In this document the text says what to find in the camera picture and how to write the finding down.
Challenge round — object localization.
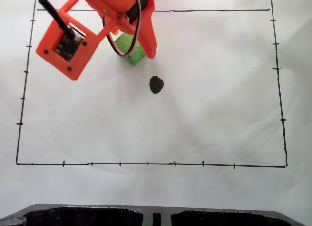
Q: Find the white red black servo cable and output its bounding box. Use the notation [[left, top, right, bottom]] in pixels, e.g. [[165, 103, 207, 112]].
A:
[[102, 0, 142, 57]]

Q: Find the black usb cable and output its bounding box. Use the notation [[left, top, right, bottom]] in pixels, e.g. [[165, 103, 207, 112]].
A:
[[35, 0, 76, 39]]

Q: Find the green textured cube block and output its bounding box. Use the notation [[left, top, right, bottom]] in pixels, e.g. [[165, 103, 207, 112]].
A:
[[113, 32, 147, 66]]

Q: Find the black textured base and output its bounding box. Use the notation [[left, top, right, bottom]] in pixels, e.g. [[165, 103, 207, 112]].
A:
[[0, 203, 308, 226]]

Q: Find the black dot mark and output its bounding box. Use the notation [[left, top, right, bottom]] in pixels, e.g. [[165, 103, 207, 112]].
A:
[[149, 75, 164, 95]]

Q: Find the white paper sheet drawn rectangle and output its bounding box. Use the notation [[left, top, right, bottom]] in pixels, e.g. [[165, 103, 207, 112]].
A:
[[0, 0, 312, 221]]

